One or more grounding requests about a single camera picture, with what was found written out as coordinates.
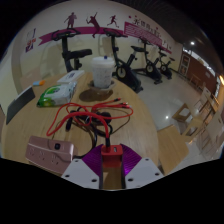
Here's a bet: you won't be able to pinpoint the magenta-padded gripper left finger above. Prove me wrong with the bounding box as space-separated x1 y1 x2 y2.
60 143 104 190

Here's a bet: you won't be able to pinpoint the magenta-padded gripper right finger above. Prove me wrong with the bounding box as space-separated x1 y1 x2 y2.
119 143 164 189

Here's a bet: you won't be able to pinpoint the red charger block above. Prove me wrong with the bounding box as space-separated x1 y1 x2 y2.
100 144 124 169

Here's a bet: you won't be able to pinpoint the light wooden chair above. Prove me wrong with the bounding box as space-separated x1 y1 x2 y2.
156 124 192 176

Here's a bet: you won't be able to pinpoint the pink power strip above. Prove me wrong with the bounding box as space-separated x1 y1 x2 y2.
25 134 76 175

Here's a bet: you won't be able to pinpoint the low wooden stool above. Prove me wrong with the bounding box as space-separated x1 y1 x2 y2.
172 103 193 136

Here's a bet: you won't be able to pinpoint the brown round coaster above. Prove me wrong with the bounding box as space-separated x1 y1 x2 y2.
79 86 115 103

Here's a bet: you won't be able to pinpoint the green wet wipes pack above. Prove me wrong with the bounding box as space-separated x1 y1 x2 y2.
36 81 78 108

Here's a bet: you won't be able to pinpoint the group of wooden chairs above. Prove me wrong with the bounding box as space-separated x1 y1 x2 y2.
191 84 224 161

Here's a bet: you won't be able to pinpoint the white flat box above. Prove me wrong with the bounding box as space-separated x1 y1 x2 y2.
56 69 86 84

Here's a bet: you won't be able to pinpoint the black mouse pad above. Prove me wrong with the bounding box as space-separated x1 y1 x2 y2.
5 85 36 125

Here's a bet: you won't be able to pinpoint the black exercise bike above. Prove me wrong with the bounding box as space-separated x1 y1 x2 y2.
130 36 164 85
51 29 93 74
156 44 176 80
103 28 144 94

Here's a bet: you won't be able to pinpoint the orange and blue marker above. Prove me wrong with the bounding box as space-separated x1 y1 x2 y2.
32 79 46 87

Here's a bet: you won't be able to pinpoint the red charging cable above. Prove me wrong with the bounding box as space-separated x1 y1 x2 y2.
45 97 134 148

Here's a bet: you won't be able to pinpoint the black cable bundle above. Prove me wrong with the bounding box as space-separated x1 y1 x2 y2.
64 106 131 148

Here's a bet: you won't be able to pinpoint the magenta wall decal banner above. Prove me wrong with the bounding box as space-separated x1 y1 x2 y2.
37 12 173 54

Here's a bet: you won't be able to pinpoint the wall posters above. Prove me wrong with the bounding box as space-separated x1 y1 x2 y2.
24 28 38 54

